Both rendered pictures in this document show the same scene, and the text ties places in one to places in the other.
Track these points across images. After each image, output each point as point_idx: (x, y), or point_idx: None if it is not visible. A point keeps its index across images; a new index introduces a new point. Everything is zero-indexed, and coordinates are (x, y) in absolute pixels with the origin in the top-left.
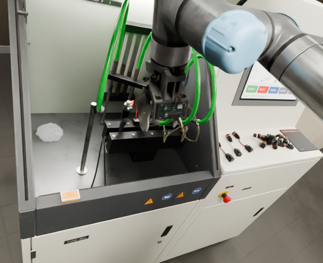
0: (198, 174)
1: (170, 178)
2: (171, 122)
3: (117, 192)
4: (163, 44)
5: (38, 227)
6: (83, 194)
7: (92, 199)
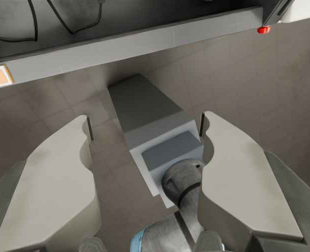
0: (238, 19)
1: (183, 30)
2: (199, 133)
3: (80, 65)
4: None
5: None
6: (17, 71)
7: (37, 79)
